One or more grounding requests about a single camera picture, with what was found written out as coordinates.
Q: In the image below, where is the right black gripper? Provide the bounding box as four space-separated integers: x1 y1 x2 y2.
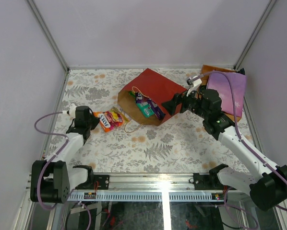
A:
161 86 209 120

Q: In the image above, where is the red paper bag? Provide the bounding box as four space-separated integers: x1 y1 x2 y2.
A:
118 69 186 126

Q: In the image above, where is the teal snack packet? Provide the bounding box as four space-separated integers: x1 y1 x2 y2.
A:
135 99 155 118

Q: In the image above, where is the orange Fox's candy bag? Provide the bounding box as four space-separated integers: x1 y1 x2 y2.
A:
93 107 129 133

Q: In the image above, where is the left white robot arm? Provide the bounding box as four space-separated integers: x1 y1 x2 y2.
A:
30 104 99 209

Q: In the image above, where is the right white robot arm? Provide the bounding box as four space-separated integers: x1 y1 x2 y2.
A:
162 89 287 211

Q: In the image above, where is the purple Frozen bag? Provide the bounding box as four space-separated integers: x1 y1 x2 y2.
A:
206 72 247 117

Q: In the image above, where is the purple chocolate bar wrapper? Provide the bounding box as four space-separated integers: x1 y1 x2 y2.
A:
135 92 165 120

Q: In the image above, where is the wooden tray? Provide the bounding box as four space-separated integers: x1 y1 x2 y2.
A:
201 65 242 121

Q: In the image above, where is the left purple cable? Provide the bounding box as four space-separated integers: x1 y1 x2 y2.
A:
34 112 70 211

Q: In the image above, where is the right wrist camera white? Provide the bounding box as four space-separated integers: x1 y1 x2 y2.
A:
186 74 203 96

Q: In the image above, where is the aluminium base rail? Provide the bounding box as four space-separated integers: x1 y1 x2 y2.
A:
25 172 230 192

